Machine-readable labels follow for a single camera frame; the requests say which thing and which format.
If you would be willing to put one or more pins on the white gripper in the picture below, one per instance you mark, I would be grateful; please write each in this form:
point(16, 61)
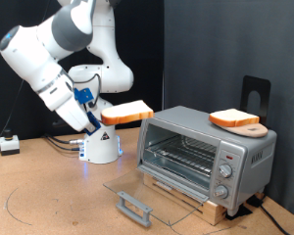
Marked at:
point(68, 107)

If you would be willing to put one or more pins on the white bread slice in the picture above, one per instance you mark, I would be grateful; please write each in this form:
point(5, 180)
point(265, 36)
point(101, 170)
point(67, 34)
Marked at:
point(233, 117)
point(127, 112)

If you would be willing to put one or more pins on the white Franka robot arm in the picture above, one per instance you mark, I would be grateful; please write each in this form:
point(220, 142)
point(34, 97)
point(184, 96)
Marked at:
point(104, 75)

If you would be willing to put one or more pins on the silver oven knob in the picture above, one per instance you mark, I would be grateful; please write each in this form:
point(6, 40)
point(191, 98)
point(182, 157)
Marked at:
point(221, 191)
point(225, 170)

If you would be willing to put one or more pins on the silver toaster oven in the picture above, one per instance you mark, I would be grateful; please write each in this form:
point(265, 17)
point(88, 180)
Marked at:
point(261, 169)

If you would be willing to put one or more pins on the white emergency stop box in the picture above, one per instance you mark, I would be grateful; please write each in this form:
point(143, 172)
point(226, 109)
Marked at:
point(9, 143)

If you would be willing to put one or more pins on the slotted wooden block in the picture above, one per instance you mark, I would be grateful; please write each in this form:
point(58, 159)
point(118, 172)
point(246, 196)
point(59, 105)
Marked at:
point(217, 213)

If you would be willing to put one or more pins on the small wooden serving board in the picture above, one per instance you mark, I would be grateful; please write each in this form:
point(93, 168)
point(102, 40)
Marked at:
point(251, 131)

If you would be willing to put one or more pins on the black metal bracket with hole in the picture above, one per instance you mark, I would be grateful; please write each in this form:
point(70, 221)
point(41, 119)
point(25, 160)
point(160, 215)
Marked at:
point(264, 88)

